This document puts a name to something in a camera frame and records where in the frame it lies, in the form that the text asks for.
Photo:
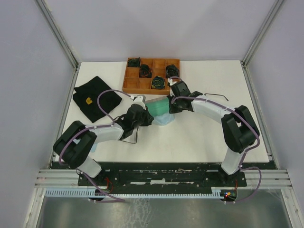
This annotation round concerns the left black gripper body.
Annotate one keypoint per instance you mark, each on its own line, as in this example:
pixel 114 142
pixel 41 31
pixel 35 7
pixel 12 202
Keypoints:
pixel 144 120

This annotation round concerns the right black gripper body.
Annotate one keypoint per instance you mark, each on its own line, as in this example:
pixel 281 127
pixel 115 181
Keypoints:
pixel 175 107

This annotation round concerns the thin-frame glasses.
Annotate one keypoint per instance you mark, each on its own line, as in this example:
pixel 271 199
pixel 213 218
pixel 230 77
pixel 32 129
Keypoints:
pixel 217 95
pixel 132 139

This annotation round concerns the grey glasses case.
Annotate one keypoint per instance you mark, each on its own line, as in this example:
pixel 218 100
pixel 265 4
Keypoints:
pixel 158 106

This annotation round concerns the blue cleaning cloth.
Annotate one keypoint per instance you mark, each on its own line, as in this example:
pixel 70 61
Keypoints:
pixel 93 149
pixel 163 120

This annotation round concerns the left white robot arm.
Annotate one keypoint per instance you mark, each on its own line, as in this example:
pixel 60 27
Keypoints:
pixel 74 145

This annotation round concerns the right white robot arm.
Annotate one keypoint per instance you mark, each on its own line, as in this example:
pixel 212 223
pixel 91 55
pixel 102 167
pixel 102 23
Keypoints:
pixel 240 131

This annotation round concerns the wooden compartment tray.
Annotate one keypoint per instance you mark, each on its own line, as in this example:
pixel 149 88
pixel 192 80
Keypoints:
pixel 133 84

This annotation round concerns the black cloth pouch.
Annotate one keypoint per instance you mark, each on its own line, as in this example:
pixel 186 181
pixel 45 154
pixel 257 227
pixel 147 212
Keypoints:
pixel 91 105

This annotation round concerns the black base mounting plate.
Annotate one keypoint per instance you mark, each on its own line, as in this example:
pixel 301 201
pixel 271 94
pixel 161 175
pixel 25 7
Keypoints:
pixel 180 177

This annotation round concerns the right electronics board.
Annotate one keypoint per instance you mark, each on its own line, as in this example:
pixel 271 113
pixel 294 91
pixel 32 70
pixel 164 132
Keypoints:
pixel 231 195

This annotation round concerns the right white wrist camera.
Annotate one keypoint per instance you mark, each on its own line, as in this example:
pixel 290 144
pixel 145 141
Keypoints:
pixel 172 81

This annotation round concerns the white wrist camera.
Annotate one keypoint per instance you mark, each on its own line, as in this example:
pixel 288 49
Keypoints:
pixel 172 81
pixel 139 99

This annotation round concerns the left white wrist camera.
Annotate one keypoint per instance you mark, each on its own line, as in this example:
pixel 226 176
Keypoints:
pixel 139 99

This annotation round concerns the right aluminium frame post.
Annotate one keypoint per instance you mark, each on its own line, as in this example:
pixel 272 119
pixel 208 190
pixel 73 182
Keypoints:
pixel 262 32

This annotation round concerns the aluminium frame post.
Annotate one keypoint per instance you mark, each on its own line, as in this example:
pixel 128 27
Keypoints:
pixel 262 32
pixel 46 12

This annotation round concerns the white slotted cable duct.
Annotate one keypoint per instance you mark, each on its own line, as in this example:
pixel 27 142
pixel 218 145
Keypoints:
pixel 94 193

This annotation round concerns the left aluminium frame post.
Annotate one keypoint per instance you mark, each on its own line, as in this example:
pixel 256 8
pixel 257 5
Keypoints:
pixel 46 12

